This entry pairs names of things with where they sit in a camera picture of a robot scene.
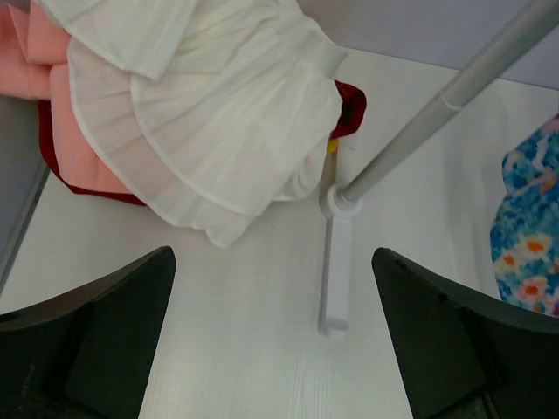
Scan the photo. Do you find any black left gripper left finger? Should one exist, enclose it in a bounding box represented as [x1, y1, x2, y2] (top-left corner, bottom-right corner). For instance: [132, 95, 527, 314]
[1, 246, 176, 418]

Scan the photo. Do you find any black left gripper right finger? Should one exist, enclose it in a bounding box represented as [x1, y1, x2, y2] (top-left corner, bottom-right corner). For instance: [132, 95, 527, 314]
[371, 248, 558, 418]

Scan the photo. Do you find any blue floral skirt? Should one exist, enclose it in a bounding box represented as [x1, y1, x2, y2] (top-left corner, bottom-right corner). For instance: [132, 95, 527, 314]
[490, 116, 558, 318]

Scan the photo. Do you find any white pleated skirt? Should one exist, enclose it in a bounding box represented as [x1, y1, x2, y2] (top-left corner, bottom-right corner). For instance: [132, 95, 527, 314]
[40, 1, 345, 247]

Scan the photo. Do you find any salmon pink skirt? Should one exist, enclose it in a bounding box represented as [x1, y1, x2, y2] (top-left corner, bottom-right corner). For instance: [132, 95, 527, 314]
[1, 1, 141, 205]

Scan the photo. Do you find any silver white clothes rack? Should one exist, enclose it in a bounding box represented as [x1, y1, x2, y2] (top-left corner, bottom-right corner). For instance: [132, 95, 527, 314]
[318, 1, 558, 335]

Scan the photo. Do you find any yellow plastic bin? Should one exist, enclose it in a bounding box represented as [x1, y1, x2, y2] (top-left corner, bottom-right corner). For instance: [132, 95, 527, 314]
[327, 139, 339, 155]

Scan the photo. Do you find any red cloth garment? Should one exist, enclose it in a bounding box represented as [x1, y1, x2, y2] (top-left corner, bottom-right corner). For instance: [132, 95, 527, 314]
[38, 72, 367, 206]

